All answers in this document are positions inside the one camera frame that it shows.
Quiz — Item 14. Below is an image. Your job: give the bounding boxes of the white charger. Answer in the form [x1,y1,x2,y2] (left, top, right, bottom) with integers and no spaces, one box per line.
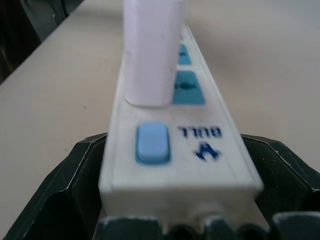
[123,0,187,109]

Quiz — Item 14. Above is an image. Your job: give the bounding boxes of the white power strip blue sockets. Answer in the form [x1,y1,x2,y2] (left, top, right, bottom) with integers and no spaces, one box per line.
[98,23,266,226]

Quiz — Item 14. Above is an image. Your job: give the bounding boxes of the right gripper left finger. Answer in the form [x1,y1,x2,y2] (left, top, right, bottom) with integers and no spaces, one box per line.
[0,132,110,240]

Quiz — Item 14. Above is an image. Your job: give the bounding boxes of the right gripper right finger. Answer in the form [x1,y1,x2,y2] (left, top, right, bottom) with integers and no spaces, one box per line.
[239,133,320,240]

